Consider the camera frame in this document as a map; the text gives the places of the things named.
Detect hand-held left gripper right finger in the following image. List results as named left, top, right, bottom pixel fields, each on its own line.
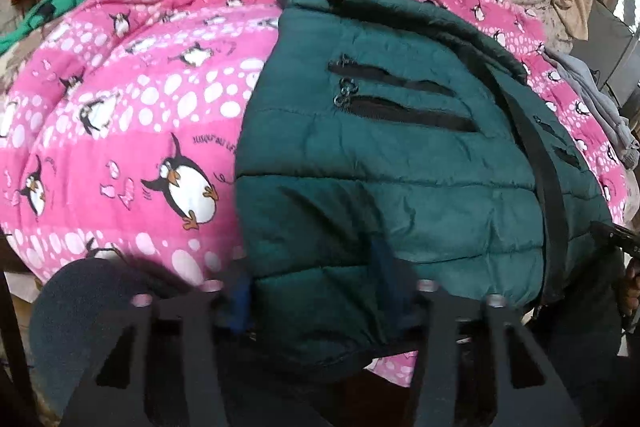
left=372, top=237, right=584, bottom=427

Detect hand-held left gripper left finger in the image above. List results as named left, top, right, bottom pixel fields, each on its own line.
left=60, top=252, right=257, bottom=427

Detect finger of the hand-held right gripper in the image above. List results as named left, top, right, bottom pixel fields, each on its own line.
left=590, top=221, right=640, bottom=259

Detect dark green puffer jacket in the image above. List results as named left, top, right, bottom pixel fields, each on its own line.
left=234, top=0, right=626, bottom=383

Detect person's right hand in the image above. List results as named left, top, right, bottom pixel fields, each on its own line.
left=617, top=257, right=640, bottom=319

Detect grey sweatpants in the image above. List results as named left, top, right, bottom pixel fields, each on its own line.
left=545, top=49, right=640, bottom=171

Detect pink penguin print blanket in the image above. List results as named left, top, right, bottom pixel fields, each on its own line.
left=0, top=0, right=632, bottom=388

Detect bright green cloth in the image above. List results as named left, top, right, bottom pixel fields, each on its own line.
left=0, top=0, right=102, bottom=56

